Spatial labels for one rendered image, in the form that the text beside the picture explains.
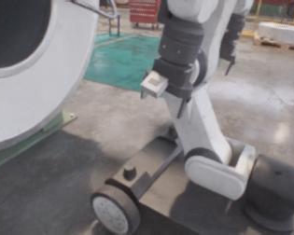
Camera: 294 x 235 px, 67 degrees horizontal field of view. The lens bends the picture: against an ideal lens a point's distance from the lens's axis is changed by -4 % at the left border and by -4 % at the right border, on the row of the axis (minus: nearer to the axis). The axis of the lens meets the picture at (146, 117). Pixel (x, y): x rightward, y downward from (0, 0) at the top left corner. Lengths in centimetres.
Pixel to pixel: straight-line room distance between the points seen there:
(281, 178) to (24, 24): 123
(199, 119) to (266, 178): 27
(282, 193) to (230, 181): 15
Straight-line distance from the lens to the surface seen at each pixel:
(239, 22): 90
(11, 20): 137
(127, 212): 81
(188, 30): 48
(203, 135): 78
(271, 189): 80
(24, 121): 116
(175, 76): 52
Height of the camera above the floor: 80
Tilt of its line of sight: 29 degrees down
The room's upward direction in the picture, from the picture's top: 4 degrees clockwise
